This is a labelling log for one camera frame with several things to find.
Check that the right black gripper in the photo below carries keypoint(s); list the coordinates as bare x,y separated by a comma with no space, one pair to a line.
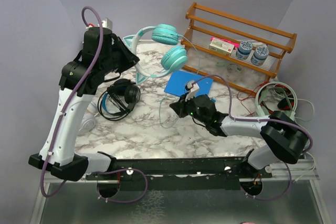
179,107

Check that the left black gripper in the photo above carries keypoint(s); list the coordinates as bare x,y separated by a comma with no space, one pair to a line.
130,58

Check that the teal cat-ear headphones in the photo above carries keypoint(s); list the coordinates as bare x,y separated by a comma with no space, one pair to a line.
166,37

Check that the black blue headphones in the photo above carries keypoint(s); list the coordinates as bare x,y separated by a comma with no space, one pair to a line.
124,94

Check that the white over-ear headphones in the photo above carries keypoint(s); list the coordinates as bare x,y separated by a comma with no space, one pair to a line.
89,119

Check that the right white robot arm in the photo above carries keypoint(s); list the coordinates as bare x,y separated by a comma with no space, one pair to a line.
285,140

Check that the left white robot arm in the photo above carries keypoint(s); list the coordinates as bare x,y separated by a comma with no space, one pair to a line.
58,153

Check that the green headphones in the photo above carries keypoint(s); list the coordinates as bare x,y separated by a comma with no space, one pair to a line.
263,111

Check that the red black headphones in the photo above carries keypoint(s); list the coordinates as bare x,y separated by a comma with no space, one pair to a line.
288,101

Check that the blue notebook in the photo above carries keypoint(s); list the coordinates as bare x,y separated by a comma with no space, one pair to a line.
179,79

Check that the tape roll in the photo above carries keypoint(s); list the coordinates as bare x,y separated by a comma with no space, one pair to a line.
234,69

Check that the white green box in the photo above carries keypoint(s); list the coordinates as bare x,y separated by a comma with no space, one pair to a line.
221,47

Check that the wooden shelf rack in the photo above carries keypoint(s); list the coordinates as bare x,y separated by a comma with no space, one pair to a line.
206,22

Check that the left blue-lid jar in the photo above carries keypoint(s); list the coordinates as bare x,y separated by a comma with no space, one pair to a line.
244,49

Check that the blue-lid jar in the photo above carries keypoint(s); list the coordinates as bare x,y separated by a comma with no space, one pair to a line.
244,49
260,55

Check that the right blue-lid jar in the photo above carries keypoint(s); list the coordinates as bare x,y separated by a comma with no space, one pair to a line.
260,55

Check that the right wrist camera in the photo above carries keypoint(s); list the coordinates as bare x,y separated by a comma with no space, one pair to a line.
192,90

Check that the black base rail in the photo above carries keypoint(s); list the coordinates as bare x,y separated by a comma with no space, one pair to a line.
177,174

